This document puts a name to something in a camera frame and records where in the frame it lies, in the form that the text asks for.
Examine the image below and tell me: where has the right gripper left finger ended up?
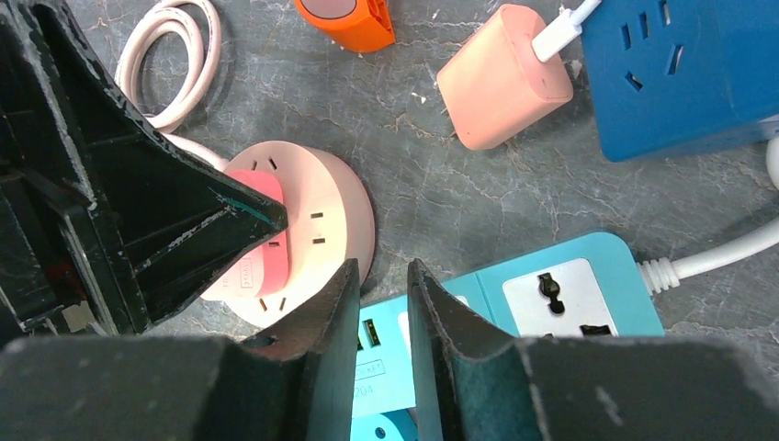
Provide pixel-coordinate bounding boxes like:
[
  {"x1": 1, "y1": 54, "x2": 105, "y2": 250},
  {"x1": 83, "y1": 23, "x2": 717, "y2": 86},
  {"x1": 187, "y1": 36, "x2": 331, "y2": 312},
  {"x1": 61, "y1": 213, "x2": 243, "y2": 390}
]
[{"x1": 1, "y1": 259, "x2": 360, "y2": 440}]

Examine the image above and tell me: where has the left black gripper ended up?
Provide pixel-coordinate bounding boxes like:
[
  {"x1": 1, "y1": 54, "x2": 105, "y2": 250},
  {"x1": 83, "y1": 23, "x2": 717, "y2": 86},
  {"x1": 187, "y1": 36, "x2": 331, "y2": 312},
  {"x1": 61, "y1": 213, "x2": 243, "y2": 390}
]
[{"x1": 1, "y1": 1, "x2": 288, "y2": 335}]

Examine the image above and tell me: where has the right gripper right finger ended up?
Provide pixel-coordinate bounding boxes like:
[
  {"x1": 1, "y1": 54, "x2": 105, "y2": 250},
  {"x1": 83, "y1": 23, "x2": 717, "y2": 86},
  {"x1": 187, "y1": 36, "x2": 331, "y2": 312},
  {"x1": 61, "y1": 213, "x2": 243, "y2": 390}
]
[{"x1": 407, "y1": 260, "x2": 778, "y2": 440}]

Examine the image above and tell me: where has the salmon usb charger block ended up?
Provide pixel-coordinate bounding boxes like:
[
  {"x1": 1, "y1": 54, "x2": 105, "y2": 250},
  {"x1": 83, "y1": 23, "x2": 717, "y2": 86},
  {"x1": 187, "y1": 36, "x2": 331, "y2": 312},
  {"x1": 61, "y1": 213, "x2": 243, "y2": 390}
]
[{"x1": 436, "y1": 4, "x2": 573, "y2": 151}]

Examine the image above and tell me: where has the blue cube socket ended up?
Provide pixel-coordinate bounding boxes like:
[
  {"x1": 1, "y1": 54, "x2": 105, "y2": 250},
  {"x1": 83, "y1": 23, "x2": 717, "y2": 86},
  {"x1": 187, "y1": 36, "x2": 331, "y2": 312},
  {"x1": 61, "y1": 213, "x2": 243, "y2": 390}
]
[{"x1": 581, "y1": 0, "x2": 778, "y2": 162}]

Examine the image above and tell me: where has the pink round socket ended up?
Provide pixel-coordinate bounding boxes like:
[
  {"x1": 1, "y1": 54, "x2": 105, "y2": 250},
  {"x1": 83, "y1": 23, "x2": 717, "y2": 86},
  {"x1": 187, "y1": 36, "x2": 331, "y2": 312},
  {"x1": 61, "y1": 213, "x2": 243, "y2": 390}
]
[{"x1": 221, "y1": 141, "x2": 376, "y2": 328}]

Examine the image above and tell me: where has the teal power strip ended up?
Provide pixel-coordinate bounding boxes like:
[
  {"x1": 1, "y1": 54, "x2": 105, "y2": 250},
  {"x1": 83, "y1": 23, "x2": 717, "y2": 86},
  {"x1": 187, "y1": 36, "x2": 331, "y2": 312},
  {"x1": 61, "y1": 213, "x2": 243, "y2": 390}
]
[{"x1": 352, "y1": 232, "x2": 664, "y2": 418}]

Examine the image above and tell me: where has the orange semicircle block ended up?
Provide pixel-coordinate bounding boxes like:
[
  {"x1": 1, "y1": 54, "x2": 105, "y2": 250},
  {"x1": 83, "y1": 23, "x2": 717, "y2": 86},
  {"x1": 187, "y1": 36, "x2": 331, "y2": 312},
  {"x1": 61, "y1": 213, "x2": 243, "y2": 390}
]
[{"x1": 295, "y1": 0, "x2": 396, "y2": 53}]

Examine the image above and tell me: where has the pink coiled cord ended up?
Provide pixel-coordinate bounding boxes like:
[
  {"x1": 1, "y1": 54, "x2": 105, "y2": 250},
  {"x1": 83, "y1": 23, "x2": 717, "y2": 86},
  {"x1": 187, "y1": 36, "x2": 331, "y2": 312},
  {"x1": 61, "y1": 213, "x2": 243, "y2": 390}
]
[{"x1": 114, "y1": 0, "x2": 230, "y2": 172}]

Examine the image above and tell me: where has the white coiled cord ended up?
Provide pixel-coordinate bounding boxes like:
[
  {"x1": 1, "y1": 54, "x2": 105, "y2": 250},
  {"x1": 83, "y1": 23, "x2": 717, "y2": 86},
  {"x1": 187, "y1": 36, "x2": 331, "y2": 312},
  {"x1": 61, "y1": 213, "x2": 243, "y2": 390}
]
[{"x1": 636, "y1": 115, "x2": 779, "y2": 297}]

